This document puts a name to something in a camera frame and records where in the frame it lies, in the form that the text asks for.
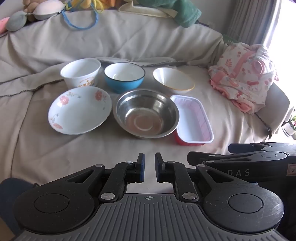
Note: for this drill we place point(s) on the cream cloth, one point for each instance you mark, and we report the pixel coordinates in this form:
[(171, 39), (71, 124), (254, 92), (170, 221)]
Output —
[(143, 10)]

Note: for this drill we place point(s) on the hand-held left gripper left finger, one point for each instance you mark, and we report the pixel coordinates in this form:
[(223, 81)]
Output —
[(141, 168)]

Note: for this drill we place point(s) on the green towel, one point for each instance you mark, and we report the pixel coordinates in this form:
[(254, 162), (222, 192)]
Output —
[(185, 11)]

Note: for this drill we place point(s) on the pink floral clothing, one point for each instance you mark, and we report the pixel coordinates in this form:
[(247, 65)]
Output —
[(242, 76)]

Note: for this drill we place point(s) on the grey chair cushion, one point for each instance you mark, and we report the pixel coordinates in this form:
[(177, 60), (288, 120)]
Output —
[(277, 102)]

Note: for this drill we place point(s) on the blue enamel bowl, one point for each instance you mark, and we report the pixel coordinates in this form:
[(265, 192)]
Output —
[(124, 84)]

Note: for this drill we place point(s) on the pink plush toy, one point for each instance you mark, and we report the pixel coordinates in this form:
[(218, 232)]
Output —
[(2, 25)]

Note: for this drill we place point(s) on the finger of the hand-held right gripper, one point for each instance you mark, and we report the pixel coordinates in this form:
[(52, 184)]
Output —
[(245, 148), (198, 157)]

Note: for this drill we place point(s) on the grey curtain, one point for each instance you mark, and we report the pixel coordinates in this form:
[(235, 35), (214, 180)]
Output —
[(254, 18)]

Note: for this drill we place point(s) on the yellow cloth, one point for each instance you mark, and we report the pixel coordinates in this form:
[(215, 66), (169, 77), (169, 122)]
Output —
[(108, 3)]

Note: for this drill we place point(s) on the white plant pot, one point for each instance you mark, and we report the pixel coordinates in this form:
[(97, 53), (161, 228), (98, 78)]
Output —
[(289, 131)]

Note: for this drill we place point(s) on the white floral plate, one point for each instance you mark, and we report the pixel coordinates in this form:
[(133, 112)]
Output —
[(78, 111)]

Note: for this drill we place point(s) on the brown plush toy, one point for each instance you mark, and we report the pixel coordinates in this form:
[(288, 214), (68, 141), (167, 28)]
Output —
[(31, 4)]

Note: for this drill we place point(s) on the stainless steel bowl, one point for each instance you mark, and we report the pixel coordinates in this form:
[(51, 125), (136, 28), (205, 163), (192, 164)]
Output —
[(148, 111)]

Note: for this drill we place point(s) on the white bowl with gold rim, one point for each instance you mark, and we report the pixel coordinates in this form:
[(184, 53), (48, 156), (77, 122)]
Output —
[(171, 78)]

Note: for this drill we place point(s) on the small green package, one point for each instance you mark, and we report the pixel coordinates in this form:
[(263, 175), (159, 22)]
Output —
[(230, 39)]

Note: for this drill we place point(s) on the red plastic tray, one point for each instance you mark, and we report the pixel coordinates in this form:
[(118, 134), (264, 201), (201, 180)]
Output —
[(194, 118)]

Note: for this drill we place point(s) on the person's dark blue trouser leg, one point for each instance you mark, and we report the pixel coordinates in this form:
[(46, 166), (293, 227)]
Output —
[(13, 197)]

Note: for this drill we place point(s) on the grey and white plush toy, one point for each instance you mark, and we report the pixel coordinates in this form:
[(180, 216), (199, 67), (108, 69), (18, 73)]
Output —
[(44, 9)]

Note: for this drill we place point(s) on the white printed paper bowl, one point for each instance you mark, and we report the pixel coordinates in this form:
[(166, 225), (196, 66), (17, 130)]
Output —
[(78, 69)]

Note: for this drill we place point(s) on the light grey blanket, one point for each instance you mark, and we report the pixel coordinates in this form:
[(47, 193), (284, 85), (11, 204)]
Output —
[(138, 39)]

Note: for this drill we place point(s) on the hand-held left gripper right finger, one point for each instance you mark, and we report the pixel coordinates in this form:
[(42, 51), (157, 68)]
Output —
[(158, 168)]

